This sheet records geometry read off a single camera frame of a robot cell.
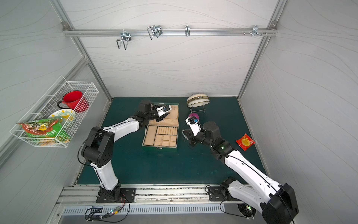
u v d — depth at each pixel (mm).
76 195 749
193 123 630
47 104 647
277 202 382
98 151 492
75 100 658
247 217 676
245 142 931
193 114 1034
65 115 674
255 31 764
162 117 830
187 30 725
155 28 766
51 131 548
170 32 784
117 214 683
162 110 777
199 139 650
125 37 783
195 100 979
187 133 681
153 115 801
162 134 929
